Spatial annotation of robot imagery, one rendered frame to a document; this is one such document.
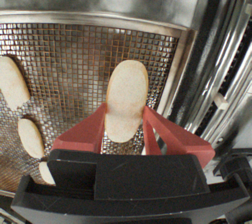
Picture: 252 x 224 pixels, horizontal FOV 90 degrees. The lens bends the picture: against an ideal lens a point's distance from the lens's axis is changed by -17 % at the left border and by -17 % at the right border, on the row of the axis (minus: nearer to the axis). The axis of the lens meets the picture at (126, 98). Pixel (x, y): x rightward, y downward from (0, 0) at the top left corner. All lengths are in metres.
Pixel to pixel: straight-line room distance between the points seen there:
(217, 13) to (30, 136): 0.33
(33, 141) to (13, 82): 0.11
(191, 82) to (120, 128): 0.16
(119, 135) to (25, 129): 0.14
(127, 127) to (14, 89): 0.14
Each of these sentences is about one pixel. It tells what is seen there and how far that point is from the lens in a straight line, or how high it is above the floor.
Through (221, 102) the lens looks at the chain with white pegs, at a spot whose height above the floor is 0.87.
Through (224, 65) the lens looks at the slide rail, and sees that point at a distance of 0.25.
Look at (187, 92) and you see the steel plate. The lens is 0.28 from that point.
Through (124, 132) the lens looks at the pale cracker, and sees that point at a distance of 0.16.
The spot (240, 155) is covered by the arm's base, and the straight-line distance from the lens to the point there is 0.46.
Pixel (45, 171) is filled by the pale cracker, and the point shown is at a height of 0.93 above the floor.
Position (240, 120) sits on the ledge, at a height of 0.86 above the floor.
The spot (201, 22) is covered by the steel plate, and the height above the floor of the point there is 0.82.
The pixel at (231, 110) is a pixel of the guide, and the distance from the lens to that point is 0.29.
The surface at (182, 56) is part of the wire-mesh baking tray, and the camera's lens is 0.17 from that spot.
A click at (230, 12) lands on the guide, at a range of 0.22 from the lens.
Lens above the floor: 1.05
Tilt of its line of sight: 56 degrees down
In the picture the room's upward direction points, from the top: 169 degrees counter-clockwise
